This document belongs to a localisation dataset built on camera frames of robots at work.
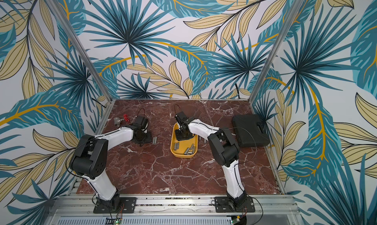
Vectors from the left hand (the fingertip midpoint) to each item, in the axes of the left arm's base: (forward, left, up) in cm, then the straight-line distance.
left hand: (148, 140), depth 95 cm
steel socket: (0, -4, +1) cm, 4 cm away
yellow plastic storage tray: (-5, -24, 0) cm, 25 cm away
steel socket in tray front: (-7, -27, 0) cm, 28 cm away
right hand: (+3, -20, 0) cm, 21 cm away
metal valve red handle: (+15, +24, +1) cm, 28 cm away
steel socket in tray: (-4, -19, +1) cm, 19 cm away
